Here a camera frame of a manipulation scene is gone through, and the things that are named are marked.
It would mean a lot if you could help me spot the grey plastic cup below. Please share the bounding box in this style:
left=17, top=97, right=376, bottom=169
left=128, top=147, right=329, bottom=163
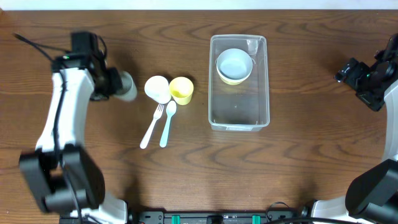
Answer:
left=114, top=71, right=137, bottom=101

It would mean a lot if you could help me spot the grey plastic bowl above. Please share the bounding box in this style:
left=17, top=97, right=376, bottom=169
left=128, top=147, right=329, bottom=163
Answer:
left=216, top=49, right=253, bottom=82

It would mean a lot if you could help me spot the yellow plastic bowl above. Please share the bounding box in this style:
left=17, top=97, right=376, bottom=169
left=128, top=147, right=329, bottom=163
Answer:
left=219, top=73, right=250, bottom=85

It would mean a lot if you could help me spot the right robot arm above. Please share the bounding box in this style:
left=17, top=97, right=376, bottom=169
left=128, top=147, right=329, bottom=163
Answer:
left=299, top=35, right=397, bottom=223

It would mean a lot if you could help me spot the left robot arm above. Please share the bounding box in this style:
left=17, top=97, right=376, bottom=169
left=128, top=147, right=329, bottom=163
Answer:
left=19, top=31, right=134, bottom=223

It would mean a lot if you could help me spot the clear plastic storage container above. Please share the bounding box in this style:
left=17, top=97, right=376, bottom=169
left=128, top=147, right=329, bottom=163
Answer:
left=208, top=34, right=271, bottom=131

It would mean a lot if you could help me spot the white plastic cup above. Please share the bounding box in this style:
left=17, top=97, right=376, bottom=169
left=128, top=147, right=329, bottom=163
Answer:
left=144, top=75, right=172, bottom=104

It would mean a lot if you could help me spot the white plastic fork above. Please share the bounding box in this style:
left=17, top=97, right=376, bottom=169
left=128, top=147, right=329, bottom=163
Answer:
left=139, top=104, right=164, bottom=149

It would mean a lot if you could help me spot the light blue plastic spoon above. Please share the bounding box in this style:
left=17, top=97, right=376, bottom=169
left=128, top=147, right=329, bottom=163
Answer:
left=159, top=101, right=177, bottom=147

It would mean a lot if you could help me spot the yellow plastic cup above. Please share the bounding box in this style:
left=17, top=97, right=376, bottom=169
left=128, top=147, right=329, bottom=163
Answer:
left=169, top=77, right=194, bottom=106

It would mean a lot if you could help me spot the left black cable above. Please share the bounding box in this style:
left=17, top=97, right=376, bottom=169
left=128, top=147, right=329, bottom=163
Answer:
left=12, top=32, right=85, bottom=224

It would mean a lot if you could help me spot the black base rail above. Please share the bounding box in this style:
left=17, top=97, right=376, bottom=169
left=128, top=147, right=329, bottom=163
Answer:
left=127, top=208, right=298, bottom=224

